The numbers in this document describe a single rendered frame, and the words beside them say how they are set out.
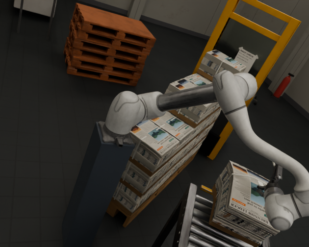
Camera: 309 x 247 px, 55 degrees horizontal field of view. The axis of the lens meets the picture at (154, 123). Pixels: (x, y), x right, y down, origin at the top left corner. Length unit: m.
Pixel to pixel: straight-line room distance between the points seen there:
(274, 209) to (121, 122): 0.86
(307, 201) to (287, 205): 0.08
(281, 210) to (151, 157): 1.05
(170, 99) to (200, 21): 7.87
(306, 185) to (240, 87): 0.48
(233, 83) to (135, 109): 0.56
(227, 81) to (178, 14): 7.81
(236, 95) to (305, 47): 6.31
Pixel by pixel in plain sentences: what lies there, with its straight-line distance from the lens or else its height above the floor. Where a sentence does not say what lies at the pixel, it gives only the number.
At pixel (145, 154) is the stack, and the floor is 0.74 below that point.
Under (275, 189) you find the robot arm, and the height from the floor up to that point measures 1.29.
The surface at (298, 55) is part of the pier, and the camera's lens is 7.62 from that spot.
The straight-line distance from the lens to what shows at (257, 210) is 1.65.
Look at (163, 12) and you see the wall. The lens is 8.89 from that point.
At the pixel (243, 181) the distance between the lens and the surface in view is 1.72.
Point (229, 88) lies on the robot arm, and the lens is 1.31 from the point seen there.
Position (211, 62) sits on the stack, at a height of 1.22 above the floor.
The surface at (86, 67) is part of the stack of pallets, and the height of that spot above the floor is 0.15.
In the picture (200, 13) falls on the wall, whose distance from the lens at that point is 9.35.
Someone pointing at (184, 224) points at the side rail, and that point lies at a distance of 1.76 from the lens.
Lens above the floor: 2.01
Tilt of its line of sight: 30 degrees down
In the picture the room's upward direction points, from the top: 25 degrees clockwise
